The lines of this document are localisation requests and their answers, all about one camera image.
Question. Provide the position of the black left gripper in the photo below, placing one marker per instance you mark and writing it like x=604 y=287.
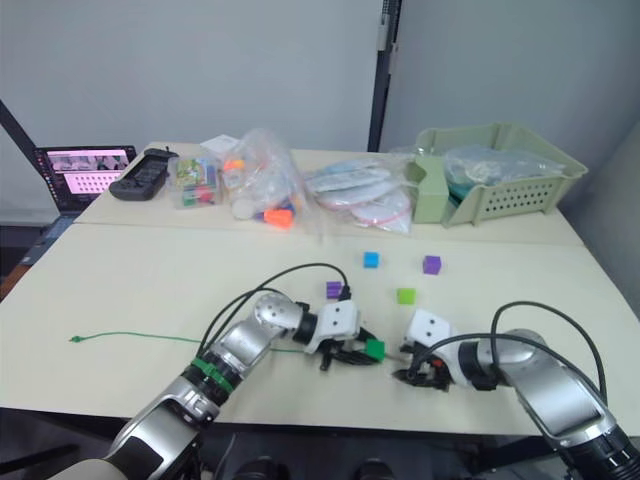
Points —
x=334 y=355

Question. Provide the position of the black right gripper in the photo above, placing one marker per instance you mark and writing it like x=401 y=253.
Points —
x=426 y=372

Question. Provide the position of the dark green block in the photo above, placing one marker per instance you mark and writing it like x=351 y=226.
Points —
x=376 y=349

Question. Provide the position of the green lace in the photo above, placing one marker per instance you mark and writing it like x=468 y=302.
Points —
x=140 y=337

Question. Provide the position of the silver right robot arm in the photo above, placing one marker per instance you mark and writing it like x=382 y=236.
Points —
x=545 y=375

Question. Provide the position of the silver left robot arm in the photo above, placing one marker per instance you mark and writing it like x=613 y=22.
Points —
x=240 y=342

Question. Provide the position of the clear box of coloured pieces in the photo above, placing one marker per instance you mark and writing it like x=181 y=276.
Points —
x=196 y=182

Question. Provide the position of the purple block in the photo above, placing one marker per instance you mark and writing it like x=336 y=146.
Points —
x=333 y=289
x=432 y=265

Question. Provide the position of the lime green block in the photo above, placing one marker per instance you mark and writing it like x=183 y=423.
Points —
x=406 y=296

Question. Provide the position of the blue block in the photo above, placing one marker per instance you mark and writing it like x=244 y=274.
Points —
x=371 y=260

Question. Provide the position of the dark rounded shape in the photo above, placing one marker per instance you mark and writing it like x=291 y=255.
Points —
x=375 y=470
x=260 y=470

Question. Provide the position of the orange plastic piece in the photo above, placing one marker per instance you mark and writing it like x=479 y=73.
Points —
x=278 y=218

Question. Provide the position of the clear bag of white discs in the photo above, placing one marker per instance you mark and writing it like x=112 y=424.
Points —
x=365 y=192

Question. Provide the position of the pale green plastic basket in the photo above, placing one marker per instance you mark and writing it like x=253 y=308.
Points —
x=505 y=200

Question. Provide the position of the clear bag of toys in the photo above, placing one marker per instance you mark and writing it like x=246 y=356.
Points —
x=272 y=175

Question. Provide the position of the clear bag in basket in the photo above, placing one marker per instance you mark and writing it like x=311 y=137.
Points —
x=500 y=167

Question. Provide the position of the white paper packet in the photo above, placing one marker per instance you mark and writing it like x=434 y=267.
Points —
x=220 y=142

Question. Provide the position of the black zip case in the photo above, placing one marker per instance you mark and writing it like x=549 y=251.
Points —
x=142 y=175

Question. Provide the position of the open laptop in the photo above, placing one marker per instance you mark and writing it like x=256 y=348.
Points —
x=85 y=175

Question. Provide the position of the black diagonal bar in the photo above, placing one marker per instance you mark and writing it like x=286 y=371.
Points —
x=17 y=127

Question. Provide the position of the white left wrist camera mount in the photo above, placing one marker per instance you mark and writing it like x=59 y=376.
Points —
x=336 y=320

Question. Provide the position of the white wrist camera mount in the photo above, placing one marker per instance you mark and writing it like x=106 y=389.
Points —
x=336 y=320
x=430 y=327

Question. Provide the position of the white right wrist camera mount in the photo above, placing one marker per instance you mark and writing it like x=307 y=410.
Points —
x=430 y=327

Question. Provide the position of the black vertical post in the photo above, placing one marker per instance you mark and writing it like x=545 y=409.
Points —
x=382 y=90

